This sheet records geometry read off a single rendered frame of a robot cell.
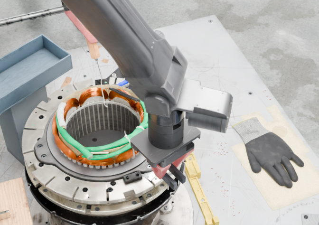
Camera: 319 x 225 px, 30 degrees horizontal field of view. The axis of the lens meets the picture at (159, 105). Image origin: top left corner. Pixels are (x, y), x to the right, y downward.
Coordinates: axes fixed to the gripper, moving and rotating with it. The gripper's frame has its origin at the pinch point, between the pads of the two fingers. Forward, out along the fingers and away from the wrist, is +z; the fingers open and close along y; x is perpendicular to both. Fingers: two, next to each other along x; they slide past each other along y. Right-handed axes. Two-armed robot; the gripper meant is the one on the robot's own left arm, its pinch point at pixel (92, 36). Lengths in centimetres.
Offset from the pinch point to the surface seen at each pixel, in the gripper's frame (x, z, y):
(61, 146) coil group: 11.0, 19.7, 0.8
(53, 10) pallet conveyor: 5, 57, 193
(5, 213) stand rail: 23.7, 25.7, -5.7
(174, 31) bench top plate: -30, 36, 75
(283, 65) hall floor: -94, 101, 149
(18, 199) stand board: 21.4, 26.4, -1.7
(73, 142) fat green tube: 8.6, 18.3, -1.4
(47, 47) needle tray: 9.0, 16.1, 41.6
